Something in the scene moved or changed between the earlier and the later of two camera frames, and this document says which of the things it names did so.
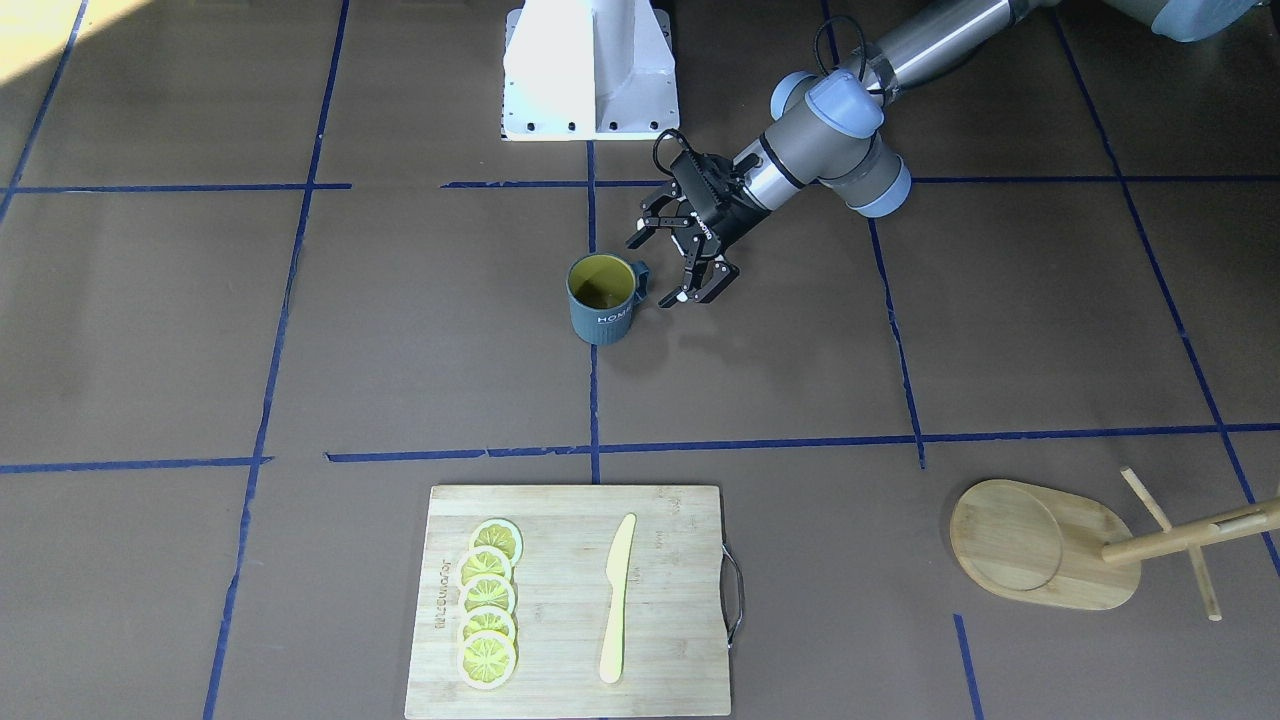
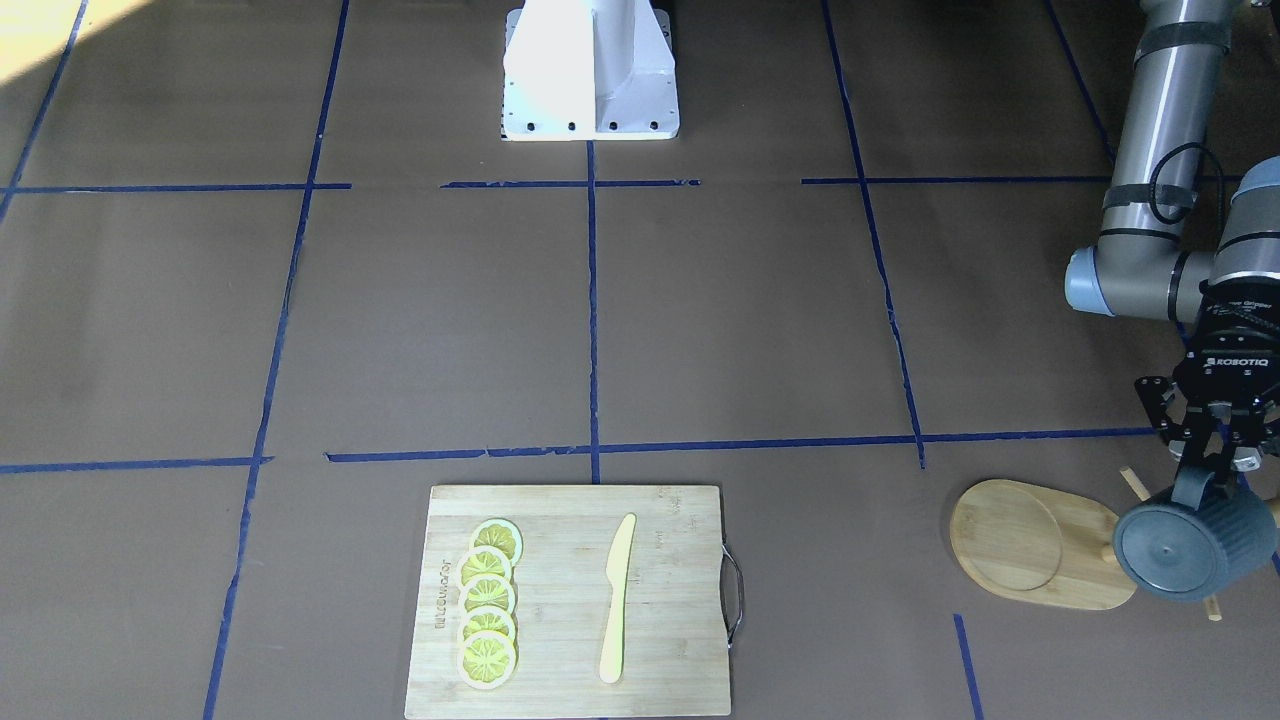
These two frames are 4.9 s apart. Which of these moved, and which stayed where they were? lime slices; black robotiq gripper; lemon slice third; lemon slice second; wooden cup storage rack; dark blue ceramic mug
Moved: black robotiq gripper; dark blue ceramic mug
Stayed: lemon slice third; lime slices; lemon slice second; wooden cup storage rack
